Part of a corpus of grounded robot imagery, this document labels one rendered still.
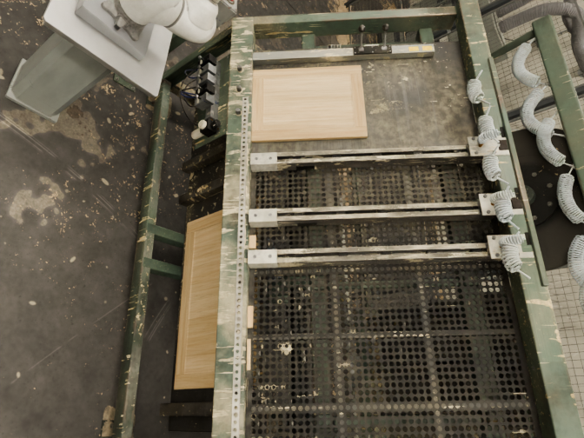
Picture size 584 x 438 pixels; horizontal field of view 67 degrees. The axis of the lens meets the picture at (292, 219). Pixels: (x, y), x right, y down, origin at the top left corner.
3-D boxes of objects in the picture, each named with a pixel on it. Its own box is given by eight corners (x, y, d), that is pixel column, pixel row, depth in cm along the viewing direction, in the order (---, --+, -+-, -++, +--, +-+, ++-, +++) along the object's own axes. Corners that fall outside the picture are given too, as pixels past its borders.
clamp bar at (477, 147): (252, 157, 214) (244, 129, 192) (501, 147, 210) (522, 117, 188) (251, 175, 211) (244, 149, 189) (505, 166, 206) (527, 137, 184)
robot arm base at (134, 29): (95, 9, 172) (103, 3, 169) (118, -18, 184) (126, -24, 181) (131, 48, 183) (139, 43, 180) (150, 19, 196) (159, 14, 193)
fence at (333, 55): (253, 57, 239) (252, 52, 235) (431, 49, 235) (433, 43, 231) (253, 65, 237) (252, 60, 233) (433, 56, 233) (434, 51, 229)
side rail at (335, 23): (255, 31, 254) (253, 16, 244) (449, 22, 250) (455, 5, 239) (255, 39, 252) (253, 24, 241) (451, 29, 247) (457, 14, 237)
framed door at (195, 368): (190, 223, 257) (187, 222, 255) (261, 197, 226) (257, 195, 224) (176, 389, 222) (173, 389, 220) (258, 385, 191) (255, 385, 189)
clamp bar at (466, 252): (249, 250, 196) (242, 231, 174) (522, 242, 191) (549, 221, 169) (249, 272, 192) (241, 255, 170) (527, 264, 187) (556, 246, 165)
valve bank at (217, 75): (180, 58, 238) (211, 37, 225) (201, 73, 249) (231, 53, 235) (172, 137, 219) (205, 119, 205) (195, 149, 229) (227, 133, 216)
